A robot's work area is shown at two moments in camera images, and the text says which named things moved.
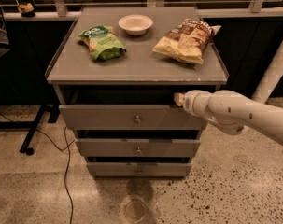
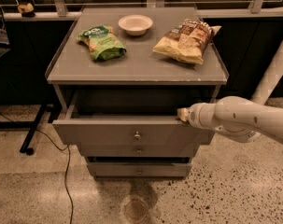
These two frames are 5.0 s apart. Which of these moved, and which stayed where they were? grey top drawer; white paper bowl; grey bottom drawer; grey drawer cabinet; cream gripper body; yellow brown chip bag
Moved: grey top drawer; cream gripper body
Stayed: white paper bowl; yellow brown chip bag; grey bottom drawer; grey drawer cabinet
